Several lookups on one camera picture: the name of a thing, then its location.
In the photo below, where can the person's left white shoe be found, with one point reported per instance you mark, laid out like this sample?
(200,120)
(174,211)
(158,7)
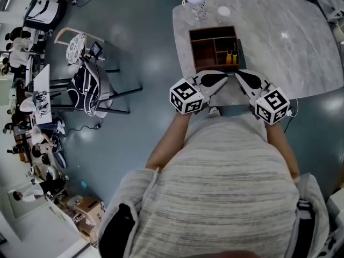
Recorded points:
(214,111)

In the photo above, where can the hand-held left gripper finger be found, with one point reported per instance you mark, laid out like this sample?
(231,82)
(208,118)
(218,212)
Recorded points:
(215,89)
(211,75)

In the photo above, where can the small teal item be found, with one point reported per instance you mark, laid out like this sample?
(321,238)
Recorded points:
(84,185)

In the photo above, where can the grey chair with black legs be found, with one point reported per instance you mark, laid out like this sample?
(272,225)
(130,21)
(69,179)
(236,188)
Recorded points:
(103,85)

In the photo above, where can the black power adapter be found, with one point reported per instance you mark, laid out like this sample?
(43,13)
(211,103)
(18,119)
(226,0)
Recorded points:
(96,127)

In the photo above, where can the brown wooden organizer box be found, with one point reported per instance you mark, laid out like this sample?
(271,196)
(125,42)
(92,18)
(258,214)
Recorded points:
(204,58)

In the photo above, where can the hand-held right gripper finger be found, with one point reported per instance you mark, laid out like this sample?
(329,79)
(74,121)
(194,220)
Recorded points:
(255,81)
(247,90)

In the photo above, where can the white patterned round cushion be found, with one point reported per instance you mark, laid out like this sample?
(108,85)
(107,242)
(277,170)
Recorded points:
(76,48)

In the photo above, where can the black and white backpack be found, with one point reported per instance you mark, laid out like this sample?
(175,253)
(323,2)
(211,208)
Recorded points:
(80,93)

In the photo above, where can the small black monitor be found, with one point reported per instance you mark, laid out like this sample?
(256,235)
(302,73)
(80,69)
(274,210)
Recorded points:
(95,49)

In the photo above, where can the light wooden chair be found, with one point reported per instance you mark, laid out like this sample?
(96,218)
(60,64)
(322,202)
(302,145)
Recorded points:
(80,33)

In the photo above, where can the brown cardboard box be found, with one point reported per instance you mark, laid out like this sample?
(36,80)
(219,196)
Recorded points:
(91,214)

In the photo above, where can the white desk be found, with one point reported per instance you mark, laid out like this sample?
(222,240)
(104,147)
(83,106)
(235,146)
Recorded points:
(43,90)

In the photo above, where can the person's grey striped shirt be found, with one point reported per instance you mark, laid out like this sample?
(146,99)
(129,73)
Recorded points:
(220,192)

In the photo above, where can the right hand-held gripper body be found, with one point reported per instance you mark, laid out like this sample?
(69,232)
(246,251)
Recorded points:
(272,106)

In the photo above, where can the person's left forearm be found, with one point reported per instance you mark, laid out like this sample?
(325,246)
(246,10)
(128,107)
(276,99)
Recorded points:
(169,141)

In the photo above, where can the large white black-edged case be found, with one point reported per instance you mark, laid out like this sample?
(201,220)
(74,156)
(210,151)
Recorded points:
(44,8)

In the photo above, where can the person's right forearm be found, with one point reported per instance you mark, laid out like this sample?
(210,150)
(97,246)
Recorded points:
(282,149)

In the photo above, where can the clear jar with white lid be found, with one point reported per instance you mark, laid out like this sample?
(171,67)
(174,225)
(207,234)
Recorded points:
(223,11)

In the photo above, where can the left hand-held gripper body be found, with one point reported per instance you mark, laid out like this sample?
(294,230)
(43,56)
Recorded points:
(186,98)

